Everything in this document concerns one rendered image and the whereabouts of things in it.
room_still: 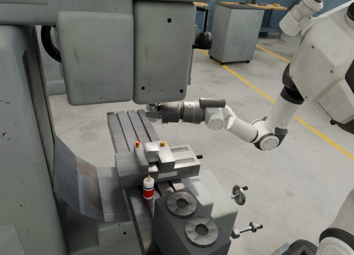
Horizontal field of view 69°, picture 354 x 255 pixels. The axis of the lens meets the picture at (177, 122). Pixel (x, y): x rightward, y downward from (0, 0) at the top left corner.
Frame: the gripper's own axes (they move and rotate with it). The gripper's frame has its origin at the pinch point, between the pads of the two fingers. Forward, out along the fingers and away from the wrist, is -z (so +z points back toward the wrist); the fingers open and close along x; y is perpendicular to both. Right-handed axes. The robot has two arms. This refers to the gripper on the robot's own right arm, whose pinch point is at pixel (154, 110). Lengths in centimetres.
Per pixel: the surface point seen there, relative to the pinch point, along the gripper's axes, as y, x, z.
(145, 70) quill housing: -20.2, 11.4, -2.7
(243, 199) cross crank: 60, -11, 51
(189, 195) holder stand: 11.7, 30.5, 12.2
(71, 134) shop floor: 122, -155, -92
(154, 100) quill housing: -9.7, 10.3, 0.2
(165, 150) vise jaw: 20.7, -2.6, 5.6
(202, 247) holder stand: 13, 47, 14
